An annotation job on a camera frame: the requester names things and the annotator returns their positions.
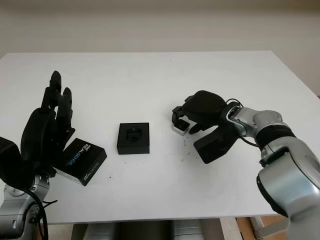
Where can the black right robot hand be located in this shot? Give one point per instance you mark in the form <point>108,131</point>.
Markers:
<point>205,107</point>

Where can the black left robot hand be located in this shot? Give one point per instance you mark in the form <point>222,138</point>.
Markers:
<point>40,135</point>

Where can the small silver cube camera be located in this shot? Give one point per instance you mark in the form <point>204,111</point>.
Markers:
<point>180,130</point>

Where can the black RealSense box lid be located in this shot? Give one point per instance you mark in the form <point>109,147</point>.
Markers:
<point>87,160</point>

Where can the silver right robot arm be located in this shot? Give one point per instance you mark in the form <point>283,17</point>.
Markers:
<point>287,170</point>

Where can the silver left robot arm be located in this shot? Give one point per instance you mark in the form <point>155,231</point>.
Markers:
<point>15,207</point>

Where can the black foam-lined box base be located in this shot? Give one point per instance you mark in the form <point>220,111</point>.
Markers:
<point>132,150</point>

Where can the grey robot torso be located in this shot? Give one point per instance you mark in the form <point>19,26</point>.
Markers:
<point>137,231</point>

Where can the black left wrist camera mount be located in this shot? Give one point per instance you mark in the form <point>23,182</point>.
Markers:
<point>10,162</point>

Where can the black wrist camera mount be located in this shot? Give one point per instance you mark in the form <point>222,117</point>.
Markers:
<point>10,162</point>
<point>215,147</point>

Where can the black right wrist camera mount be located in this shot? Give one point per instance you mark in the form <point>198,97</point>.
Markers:
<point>215,147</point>

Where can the white table leg frame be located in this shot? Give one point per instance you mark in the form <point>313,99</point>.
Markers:
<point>230,230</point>

